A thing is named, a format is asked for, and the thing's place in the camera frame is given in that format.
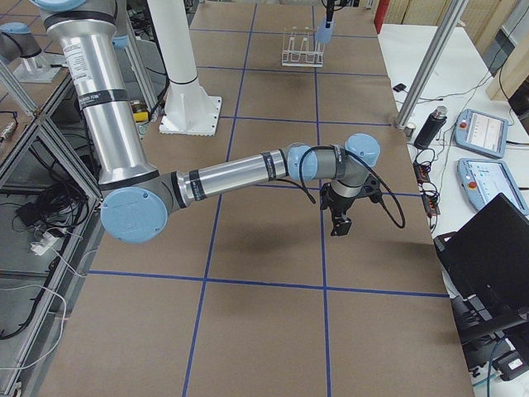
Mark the aluminium frame post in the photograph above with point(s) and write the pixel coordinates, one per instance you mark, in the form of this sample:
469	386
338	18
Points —
430	59

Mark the black cable hub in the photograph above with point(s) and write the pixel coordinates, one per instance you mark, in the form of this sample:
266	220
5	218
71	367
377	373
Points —
430	205
422	173

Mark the teach pendant tablet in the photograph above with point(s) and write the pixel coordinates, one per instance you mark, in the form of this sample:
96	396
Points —
481	133
482	180

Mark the teach pendant tablet near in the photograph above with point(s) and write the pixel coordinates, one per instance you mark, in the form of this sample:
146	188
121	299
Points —
482	180

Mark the light blue plastic cup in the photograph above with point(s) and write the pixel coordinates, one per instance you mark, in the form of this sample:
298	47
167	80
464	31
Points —
324	32

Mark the black cable hub left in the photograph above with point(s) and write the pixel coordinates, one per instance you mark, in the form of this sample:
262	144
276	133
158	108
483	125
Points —
422	173

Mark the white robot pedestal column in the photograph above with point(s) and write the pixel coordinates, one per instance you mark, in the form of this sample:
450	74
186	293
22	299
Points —
188	109

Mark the white wire cup holder rack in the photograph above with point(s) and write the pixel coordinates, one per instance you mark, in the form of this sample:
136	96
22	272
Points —
300	48

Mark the black cable hub right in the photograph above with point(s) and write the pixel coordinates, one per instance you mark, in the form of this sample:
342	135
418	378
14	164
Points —
430	205

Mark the small black phone device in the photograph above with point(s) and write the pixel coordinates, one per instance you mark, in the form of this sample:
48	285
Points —
399	87

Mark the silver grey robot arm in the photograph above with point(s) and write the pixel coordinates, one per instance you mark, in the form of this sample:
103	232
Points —
18	42
138	194

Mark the teach pendant tablet far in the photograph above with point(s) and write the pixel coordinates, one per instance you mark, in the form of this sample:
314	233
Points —
481	133

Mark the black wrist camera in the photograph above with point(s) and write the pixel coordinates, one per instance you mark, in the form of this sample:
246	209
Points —
371	189

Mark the black laptop on stand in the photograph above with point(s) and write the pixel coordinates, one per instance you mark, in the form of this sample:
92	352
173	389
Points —
487	261

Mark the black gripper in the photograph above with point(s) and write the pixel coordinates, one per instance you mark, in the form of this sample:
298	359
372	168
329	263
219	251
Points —
321	15
344	205

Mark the black water bottle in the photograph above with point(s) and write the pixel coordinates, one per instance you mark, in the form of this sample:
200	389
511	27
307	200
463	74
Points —
435	121

